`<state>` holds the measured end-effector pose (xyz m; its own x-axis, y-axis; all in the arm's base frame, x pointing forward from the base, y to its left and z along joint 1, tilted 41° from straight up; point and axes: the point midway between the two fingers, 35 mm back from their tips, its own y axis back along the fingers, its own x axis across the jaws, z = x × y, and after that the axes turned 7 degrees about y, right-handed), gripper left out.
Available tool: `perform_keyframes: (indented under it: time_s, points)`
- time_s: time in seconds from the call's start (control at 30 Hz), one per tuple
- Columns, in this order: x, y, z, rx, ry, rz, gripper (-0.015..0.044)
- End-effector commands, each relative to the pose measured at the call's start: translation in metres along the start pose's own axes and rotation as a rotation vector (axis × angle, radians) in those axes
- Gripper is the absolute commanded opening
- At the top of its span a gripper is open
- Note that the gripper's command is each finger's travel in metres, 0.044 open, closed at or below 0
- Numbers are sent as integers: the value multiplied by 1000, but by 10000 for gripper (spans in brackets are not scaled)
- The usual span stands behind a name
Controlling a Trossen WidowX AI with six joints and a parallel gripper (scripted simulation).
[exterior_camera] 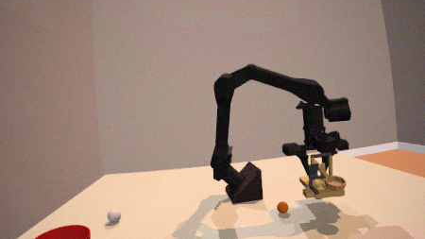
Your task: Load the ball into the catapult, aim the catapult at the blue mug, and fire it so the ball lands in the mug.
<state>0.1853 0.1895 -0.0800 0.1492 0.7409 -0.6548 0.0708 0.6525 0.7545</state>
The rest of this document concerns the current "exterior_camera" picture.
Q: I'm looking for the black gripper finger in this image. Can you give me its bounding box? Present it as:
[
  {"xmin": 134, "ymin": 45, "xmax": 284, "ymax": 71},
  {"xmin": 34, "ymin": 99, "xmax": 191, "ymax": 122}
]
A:
[
  {"xmin": 322, "ymin": 151, "xmax": 338, "ymax": 171},
  {"xmin": 296, "ymin": 154, "xmax": 310, "ymax": 176}
]

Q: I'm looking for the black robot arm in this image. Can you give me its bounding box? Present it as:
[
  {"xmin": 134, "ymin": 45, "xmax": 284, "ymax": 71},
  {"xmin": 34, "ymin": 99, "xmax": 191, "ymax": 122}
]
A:
[{"xmin": 211, "ymin": 64, "xmax": 351, "ymax": 191}]

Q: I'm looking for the orange ball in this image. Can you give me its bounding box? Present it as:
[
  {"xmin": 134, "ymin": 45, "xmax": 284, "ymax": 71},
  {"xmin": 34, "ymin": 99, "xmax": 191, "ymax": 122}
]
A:
[{"xmin": 277, "ymin": 202, "xmax": 288, "ymax": 213}]

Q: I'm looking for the white ball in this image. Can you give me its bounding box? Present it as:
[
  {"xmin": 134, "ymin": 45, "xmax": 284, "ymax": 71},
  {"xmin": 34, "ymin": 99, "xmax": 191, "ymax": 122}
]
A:
[{"xmin": 107, "ymin": 209, "xmax": 121, "ymax": 223}]

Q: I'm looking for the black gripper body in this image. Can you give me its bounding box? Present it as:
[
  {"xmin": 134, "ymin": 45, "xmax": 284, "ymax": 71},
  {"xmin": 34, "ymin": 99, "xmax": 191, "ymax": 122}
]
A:
[{"xmin": 282, "ymin": 123, "xmax": 349, "ymax": 156}]

